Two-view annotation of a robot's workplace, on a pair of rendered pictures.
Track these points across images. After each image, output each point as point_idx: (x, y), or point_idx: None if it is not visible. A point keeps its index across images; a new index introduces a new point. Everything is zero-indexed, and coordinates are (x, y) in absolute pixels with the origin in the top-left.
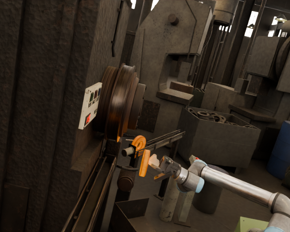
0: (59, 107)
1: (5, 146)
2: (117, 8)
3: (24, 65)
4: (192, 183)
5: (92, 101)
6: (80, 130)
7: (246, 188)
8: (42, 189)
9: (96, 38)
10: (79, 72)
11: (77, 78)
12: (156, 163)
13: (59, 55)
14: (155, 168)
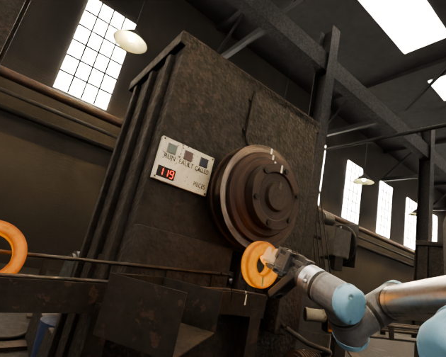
0: (139, 157)
1: (107, 210)
2: (247, 98)
3: (138, 139)
4: (323, 290)
5: (180, 159)
6: (158, 187)
7: (445, 279)
8: (108, 251)
9: (180, 96)
10: (159, 124)
11: (158, 129)
12: (270, 258)
13: (149, 115)
14: (265, 264)
